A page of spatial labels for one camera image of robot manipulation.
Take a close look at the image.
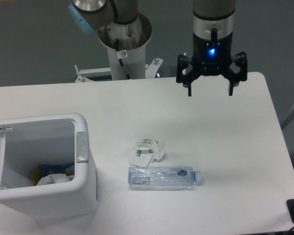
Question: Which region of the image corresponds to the black cable on pedestal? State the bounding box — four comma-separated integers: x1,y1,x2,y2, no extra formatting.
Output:
115,38,132,80

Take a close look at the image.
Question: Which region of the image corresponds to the white crumpled tissue in bin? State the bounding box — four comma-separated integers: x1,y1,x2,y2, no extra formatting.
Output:
37,174,74,186

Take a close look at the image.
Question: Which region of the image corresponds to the white paper wrapper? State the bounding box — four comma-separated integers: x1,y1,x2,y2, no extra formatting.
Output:
128,139,165,166

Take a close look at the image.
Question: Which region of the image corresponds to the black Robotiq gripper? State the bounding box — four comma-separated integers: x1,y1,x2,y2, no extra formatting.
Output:
176,33,247,96

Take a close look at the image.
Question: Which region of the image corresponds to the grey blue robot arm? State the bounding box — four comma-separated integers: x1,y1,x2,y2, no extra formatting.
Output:
69,0,247,92

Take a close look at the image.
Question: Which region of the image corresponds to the blue yellow snack bag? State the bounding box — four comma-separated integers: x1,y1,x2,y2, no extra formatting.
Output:
29,164,74,184

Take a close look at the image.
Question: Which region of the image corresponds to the white plastic trash can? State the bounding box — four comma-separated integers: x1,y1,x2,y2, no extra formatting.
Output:
0,113,98,219

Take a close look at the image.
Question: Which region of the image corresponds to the white metal base frame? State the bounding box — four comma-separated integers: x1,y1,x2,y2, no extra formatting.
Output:
75,57,176,82

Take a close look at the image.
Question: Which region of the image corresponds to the clear plastic water bottle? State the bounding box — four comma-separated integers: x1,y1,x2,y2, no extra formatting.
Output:
128,166,202,190

